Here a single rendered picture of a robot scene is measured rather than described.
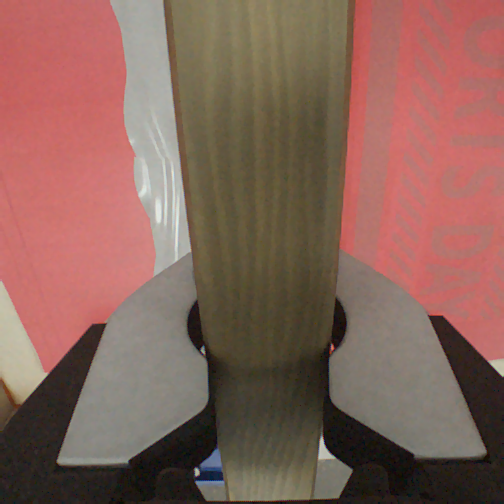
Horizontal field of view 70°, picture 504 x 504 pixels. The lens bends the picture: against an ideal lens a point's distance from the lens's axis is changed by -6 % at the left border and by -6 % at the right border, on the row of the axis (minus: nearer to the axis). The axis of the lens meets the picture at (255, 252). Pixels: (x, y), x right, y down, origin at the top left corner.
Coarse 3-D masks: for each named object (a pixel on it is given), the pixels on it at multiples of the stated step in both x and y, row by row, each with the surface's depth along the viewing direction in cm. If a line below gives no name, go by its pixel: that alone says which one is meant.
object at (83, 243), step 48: (0, 192) 26; (48, 192) 26; (96, 192) 26; (0, 240) 28; (48, 240) 28; (96, 240) 28; (144, 240) 28; (48, 288) 30; (96, 288) 30; (48, 336) 33; (480, 336) 33
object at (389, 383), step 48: (336, 288) 10; (384, 288) 10; (336, 336) 10; (384, 336) 9; (432, 336) 8; (336, 384) 7; (384, 384) 7; (432, 384) 7; (336, 432) 7; (384, 432) 6; (432, 432) 6
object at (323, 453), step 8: (0, 376) 36; (0, 384) 36; (0, 392) 36; (8, 392) 37; (0, 400) 35; (8, 400) 37; (0, 408) 35; (8, 408) 37; (16, 408) 37; (0, 416) 35; (8, 416) 36; (0, 424) 35; (320, 448) 35; (320, 456) 36; (328, 456) 36
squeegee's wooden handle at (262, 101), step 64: (192, 0) 5; (256, 0) 5; (320, 0) 5; (192, 64) 6; (256, 64) 6; (320, 64) 5; (192, 128) 6; (256, 128) 6; (320, 128) 6; (192, 192) 7; (256, 192) 6; (320, 192) 7; (192, 256) 8; (256, 256) 7; (320, 256) 7; (256, 320) 8; (320, 320) 8; (256, 384) 9; (320, 384) 9; (256, 448) 10
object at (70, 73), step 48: (0, 0) 20; (48, 0) 20; (96, 0) 20; (0, 48) 22; (48, 48) 22; (96, 48) 22; (0, 96) 23; (48, 96) 23; (96, 96) 23; (0, 144) 25; (48, 144) 25; (96, 144) 25
